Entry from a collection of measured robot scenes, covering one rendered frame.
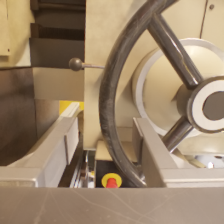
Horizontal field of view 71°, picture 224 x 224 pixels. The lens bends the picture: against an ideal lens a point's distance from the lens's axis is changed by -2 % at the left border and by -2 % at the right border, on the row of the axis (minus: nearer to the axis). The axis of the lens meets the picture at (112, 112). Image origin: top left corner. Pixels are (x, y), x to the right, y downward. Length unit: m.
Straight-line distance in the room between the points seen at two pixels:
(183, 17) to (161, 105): 0.25
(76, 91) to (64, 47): 0.29
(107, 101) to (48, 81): 0.99
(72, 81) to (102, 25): 0.73
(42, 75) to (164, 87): 0.96
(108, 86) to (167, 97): 0.17
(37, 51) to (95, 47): 0.78
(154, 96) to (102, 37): 0.21
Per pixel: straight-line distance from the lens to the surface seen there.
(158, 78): 0.36
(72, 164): 0.81
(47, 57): 1.18
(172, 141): 0.29
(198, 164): 0.65
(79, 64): 0.42
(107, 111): 0.23
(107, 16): 0.47
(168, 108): 0.37
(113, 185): 0.43
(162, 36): 0.24
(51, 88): 1.20
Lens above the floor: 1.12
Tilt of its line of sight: 2 degrees up
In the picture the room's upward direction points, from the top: 94 degrees clockwise
